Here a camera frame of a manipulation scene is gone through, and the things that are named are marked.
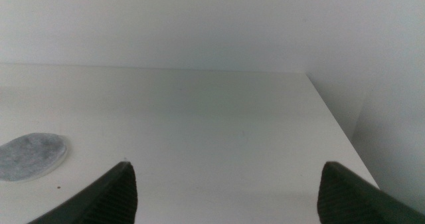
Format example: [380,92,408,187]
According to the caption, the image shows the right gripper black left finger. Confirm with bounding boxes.
[28,161,138,224]

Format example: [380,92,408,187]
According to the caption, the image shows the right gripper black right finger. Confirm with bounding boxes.
[317,161,425,224]

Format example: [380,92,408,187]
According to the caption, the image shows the round grey felt cup mat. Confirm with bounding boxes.
[0,132,69,183]

